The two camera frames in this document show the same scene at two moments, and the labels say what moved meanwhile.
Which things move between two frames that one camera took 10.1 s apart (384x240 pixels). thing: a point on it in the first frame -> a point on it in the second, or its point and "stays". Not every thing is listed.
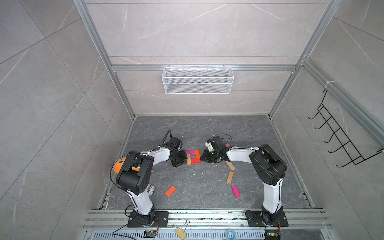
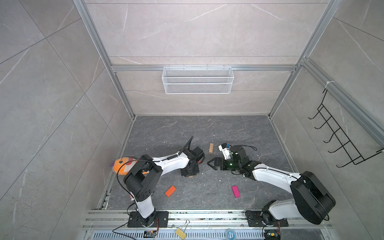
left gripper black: [184, 161] -> [186, 173]
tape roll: [230, 234] stays
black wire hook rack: [355, 156] stays
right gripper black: [206, 156] -> [217, 163]
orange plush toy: [119, 164] stays
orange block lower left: [170, 191] stays
